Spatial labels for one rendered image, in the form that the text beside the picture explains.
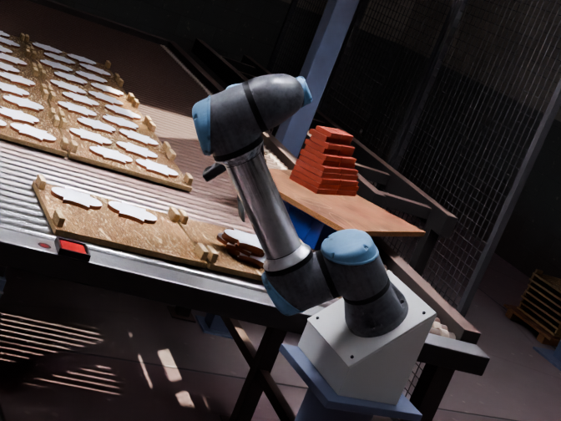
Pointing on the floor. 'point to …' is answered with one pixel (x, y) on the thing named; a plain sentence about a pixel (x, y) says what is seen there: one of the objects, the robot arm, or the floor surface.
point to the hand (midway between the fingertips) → (242, 213)
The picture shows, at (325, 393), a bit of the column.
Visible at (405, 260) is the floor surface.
